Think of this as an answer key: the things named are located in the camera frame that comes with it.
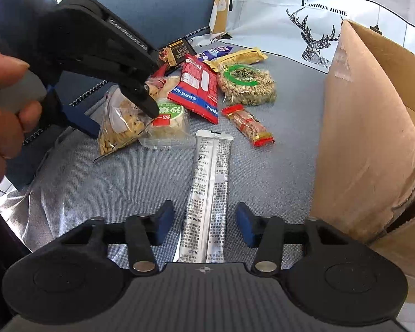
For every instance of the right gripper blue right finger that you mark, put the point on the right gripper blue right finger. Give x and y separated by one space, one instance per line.
266 234

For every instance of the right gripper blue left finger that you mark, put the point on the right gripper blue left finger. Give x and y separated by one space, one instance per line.
142 232

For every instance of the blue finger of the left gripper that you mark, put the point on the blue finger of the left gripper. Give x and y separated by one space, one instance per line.
80 121
138 93

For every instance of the clear bag of crackers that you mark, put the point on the clear bag of crackers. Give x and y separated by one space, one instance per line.
122 123

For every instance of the red snack pouch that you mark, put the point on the red snack pouch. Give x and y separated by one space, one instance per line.
197 89

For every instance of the red-ended clear nut bar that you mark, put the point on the red-ended clear nut bar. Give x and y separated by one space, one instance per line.
248 125

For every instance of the person left hand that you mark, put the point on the person left hand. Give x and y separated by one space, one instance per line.
17 116

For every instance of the round cake green label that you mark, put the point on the round cake green label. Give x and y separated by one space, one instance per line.
170 129

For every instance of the black chocolate package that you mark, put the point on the black chocolate package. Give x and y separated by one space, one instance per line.
175 52

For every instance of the purple chocolate bar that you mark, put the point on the purple chocolate bar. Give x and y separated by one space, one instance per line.
212 53

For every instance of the yellow wafer bar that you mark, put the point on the yellow wafer bar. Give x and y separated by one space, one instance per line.
246 56

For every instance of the brown cardboard box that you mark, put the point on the brown cardboard box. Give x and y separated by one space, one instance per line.
365 169

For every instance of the deer print sofa cover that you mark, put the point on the deer print sofa cover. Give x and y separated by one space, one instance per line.
307 31

